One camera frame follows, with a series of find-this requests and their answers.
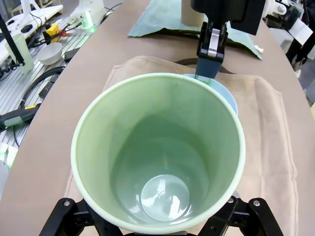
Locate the small black box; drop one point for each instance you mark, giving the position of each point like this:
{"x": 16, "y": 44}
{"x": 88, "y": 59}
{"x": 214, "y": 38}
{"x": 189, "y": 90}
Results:
{"x": 71, "y": 54}

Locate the white platform board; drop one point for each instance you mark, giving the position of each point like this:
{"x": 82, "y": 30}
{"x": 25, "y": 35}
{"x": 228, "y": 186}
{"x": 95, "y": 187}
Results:
{"x": 46, "y": 12}

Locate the beige cloth mat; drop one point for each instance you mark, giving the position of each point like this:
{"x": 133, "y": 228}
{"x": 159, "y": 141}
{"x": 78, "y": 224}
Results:
{"x": 270, "y": 135}

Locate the yellow switch box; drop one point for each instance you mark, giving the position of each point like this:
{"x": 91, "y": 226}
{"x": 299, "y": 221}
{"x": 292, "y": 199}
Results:
{"x": 53, "y": 29}

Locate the black slanted pole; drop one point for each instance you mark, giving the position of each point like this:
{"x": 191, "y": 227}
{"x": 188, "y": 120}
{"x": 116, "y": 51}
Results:
{"x": 11, "y": 40}

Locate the pale blue bowl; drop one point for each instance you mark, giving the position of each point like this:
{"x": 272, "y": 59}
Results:
{"x": 225, "y": 94}

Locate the tall brown cup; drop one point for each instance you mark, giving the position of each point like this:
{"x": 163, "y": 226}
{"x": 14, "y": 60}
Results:
{"x": 189, "y": 17}

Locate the small black puck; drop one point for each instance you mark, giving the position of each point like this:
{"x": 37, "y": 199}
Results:
{"x": 27, "y": 29}

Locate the spare white bowl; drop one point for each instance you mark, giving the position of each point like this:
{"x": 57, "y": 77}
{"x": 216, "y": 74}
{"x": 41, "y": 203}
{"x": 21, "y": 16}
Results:
{"x": 49, "y": 54}

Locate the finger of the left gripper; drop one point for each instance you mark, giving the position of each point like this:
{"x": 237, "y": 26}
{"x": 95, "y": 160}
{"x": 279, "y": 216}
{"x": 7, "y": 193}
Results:
{"x": 208, "y": 66}

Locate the teal cloth mat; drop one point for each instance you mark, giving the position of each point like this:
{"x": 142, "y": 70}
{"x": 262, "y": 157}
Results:
{"x": 157, "y": 17}

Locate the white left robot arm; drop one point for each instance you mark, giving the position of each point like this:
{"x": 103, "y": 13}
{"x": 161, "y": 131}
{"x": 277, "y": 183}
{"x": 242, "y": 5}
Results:
{"x": 88, "y": 9}

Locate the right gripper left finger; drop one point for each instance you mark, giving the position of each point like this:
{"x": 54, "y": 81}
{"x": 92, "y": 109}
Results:
{"x": 61, "y": 211}

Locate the spare pale green cup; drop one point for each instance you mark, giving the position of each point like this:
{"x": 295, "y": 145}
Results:
{"x": 25, "y": 54}

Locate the grey aluminium profile table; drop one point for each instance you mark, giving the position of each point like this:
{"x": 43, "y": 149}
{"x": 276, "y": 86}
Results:
{"x": 9, "y": 91}

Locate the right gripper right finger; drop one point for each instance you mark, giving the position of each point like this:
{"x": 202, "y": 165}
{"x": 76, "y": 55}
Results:
{"x": 261, "y": 214}

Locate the black metal bracket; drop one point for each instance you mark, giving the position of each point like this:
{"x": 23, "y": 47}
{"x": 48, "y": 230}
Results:
{"x": 48, "y": 86}

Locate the tall pale green cup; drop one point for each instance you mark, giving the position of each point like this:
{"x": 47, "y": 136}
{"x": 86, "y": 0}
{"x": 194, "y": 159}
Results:
{"x": 157, "y": 147}

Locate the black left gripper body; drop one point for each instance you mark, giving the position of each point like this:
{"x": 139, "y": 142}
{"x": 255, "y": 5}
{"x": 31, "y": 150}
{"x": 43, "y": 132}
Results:
{"x": 221, "y": 9}

